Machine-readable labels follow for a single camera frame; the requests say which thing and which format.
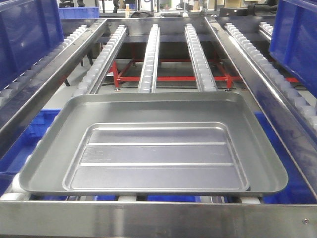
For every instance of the blue plastic box below rack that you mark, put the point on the blue plastic box below rack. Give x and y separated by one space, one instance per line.
296 191

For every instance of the steel right divider rail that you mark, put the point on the steel right divider rail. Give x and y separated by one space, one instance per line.
295 132

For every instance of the far right roller track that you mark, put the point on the far right roller track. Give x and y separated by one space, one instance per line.
305 109

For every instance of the middle white roller track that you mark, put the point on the middle white roller track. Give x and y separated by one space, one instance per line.
148 78

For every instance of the far left roller track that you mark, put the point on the far left roller track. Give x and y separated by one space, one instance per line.
21 81

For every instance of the steel divider rail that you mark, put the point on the steel divider rail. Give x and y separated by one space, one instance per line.
18 112
295 132

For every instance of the red metal frame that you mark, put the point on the red metal frame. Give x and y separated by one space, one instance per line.
174 64

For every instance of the silver metal tray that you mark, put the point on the silver metal tray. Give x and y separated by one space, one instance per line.
196 143

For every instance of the steel front rack rail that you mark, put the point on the steel front rack rail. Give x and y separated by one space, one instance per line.
155 220

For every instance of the blue plastic box upper right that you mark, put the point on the blue plastic box upper right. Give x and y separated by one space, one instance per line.
294 40

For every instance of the blue plastic box upper left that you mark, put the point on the blue plastic box upper left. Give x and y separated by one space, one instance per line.
29 30

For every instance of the right white roller track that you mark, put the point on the right white roller track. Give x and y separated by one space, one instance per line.
204 78

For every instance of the steel left divider rail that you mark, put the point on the steel left divider rail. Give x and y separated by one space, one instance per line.
18 112

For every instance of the blue crate in background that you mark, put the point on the blue crate in background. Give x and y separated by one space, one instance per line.
79 12

